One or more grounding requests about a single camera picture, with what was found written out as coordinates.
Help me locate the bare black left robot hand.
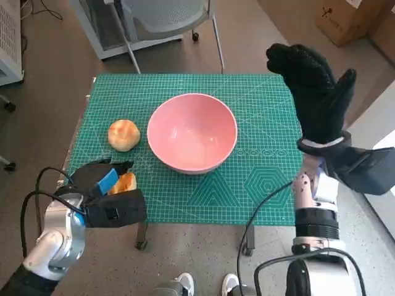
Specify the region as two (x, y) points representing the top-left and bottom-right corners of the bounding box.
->
(69, 158), (135, 198)

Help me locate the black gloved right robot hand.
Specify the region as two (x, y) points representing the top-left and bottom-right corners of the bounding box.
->
(265, 43), (357, 146)

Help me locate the rectangular striped orange bread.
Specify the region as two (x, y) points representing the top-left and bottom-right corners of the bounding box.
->
(107, 171), (138, 195)

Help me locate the round golden bread bun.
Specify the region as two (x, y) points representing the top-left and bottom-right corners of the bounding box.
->
(107, 119), (141, 152)

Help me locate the pink bowl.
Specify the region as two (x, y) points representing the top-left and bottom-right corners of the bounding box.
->
(146, 93), (238, 176)

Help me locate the dark table leg with caster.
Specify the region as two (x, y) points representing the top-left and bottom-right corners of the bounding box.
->
(243, 224), (256, 256)
(135, 222), (149, 250)

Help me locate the green cutting mat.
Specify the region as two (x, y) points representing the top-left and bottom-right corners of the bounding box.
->
(64, 73), (305, 226)

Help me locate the brown cardboard box with print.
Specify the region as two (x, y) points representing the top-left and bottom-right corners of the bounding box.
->
(314, 0), (386, 47)

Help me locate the plain brown cardboard box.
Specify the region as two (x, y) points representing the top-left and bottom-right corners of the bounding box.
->
(368, 18), (395, 62)

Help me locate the white side table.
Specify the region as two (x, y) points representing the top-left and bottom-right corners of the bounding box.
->
(345, 89), (395, 241)

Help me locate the white perforated cabinet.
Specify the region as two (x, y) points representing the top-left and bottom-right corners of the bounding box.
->
(0, 0), (25, 86)

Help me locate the grey mesh chair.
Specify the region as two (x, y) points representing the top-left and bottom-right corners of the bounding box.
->
(104, 0), (225, 74)

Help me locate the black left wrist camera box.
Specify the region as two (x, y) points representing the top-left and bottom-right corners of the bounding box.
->
(83, 189), (148, 229)

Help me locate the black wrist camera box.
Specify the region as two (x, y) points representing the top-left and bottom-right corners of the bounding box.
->
(325, 144), (395, 195)
(83, 189), (148, 229)

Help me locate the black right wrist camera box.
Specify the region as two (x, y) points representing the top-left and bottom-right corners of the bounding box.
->
(325, 144), (395, 195)

